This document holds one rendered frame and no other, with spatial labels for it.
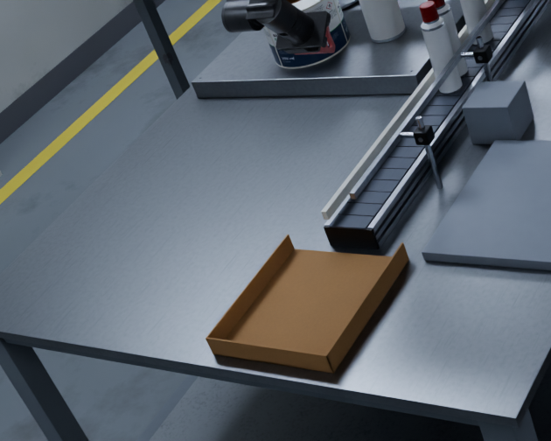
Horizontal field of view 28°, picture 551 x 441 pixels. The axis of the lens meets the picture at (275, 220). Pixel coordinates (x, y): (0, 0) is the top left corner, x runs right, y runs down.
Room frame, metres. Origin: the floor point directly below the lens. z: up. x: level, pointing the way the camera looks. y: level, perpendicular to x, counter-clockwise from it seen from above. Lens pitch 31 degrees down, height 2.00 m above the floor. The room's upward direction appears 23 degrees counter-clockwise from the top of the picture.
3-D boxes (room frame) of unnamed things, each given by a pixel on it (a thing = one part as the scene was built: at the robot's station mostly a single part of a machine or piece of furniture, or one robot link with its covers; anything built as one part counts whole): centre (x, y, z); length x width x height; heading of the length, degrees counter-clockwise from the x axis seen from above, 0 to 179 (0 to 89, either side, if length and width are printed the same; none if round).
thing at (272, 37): (2.58, -0.26, 0.95); 0.20 x 0.20 x 0.14
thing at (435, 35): (2.09, -0.46, 0.98); 0.05 x 0.05 x 0.20
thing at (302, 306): (1.62, 0.00, 0.85); 0.30 x 0.26 x 0.04; 136
